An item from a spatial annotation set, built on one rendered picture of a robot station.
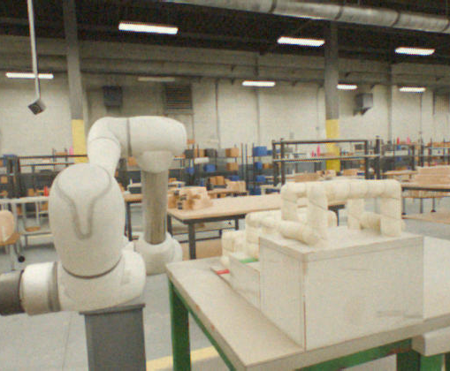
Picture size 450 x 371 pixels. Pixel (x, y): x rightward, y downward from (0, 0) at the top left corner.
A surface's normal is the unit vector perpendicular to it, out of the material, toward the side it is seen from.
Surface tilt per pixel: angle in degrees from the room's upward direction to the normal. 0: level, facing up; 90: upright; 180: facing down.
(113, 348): 90
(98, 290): 120
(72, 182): 41
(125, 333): 90
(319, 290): 90
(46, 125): 90
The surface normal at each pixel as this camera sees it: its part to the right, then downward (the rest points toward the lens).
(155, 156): 0.16, 0.67
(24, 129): 0.28, 0.05
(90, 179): 0.13, -0.69
